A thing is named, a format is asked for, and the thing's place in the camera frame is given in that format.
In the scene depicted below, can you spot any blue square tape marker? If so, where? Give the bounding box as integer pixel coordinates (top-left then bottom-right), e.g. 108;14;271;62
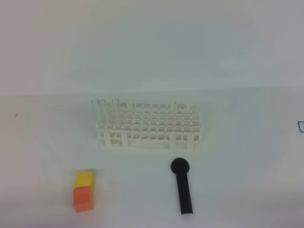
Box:
297;121;304;133

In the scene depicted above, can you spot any clear glass test tube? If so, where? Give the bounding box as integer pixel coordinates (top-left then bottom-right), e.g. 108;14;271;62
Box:
112;99;121;124

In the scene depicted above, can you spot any yellow foam cube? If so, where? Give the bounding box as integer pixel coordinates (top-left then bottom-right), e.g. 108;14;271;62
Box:
74;171;95;192

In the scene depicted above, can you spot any orange foam cube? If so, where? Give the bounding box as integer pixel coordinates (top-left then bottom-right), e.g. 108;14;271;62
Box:
73;187;94;212

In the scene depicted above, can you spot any black scoop tool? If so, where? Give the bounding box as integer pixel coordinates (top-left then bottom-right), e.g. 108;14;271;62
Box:
171;158;193;215

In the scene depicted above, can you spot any white test tube rack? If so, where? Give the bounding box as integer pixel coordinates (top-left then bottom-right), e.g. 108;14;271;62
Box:
95;100;202;152

